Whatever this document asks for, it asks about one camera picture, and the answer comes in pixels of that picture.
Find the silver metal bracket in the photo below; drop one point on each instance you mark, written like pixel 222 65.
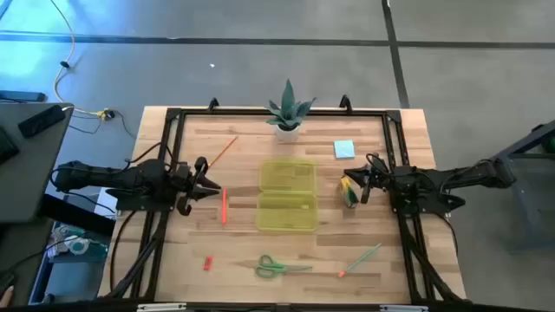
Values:
pixel 403 308
pixel 160 307

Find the person's hand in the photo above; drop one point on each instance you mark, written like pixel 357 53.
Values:
pixel 5 297

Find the blue sticky note pad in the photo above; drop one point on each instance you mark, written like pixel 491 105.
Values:
pixel 344 149

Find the black aluminium table frame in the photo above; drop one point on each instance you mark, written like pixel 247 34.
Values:
pixel 217 112

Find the green pencil orange eraser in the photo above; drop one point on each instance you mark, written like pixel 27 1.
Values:
pixel 360 260

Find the orange red marker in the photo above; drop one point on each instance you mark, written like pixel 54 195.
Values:
pixel 224 208

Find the black frame clamp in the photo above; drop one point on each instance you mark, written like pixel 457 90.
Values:
pixel 345 104
pixel 213 105

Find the white plant pot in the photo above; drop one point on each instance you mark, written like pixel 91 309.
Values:
pixel 287 134

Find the green round object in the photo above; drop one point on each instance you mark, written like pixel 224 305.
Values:
pixel 550 144

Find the blue storage bin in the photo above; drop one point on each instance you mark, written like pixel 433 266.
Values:
pixel 65 281

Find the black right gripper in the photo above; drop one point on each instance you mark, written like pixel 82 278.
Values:
pixel 379 178

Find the dark grey desk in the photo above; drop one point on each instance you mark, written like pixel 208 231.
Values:
pixel 30 173

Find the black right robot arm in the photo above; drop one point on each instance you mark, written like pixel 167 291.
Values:
pixel 455 177

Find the yellow translucent pencil case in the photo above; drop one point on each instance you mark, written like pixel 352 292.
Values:
pixel 286 212

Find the green spiky plant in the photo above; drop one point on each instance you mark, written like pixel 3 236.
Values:
pixel 288 104

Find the black keyboard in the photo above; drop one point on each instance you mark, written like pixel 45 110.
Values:
pixel 6 147

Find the grey metal table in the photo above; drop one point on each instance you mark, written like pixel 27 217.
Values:
pixel 533 136

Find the white paper sheet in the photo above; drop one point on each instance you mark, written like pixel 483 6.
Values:
pixel 102 206

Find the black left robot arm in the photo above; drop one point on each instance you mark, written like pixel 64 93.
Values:
pixel 108 175

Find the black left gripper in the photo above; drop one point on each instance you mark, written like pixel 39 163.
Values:
pixel 184 182

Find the small red eraser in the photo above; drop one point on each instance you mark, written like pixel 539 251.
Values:
pixel 208 263

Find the flat black floor device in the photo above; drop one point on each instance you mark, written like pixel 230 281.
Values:
pixel 21 96

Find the yellow green crayon box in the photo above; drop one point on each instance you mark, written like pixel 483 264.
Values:
pixel 348 195

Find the black phone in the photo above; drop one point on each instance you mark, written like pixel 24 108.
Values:
pixel 41 121

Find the clear tape roll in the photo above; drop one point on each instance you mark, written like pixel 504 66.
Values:
pixel 71 242

